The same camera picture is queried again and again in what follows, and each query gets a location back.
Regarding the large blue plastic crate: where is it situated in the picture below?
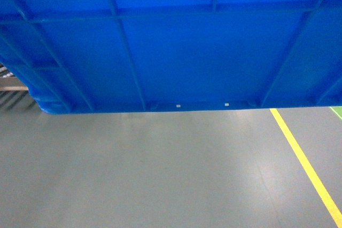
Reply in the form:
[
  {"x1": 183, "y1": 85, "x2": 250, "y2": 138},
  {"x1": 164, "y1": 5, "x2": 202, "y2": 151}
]
[{"x1": 1, "y1": 0, "x2": 341, "y2": 114}]

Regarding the steel roller flow shelf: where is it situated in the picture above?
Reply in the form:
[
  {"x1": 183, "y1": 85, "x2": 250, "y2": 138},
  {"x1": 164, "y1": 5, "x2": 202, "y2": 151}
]
[{"x1": 1, "y1": 64, "x2": 37, "y2": 112}]

